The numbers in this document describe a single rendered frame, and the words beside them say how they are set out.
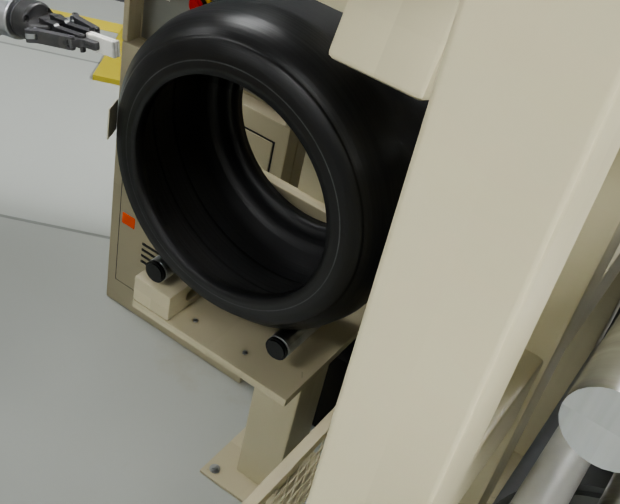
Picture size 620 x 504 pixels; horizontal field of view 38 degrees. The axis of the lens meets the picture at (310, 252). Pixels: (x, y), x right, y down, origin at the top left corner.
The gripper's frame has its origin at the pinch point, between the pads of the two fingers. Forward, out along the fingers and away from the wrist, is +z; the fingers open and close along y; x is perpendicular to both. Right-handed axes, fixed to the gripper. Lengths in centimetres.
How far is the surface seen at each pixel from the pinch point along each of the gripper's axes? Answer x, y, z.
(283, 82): -10.1, -11.3, 47.1
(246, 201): 30.4, 13.6, 22.7
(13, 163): 105, 80, -134
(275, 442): 107, 26, 24
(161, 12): 18, 57, -38
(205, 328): 47, -7, 29
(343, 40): -34, -46, 77
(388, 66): -33, -46, 81
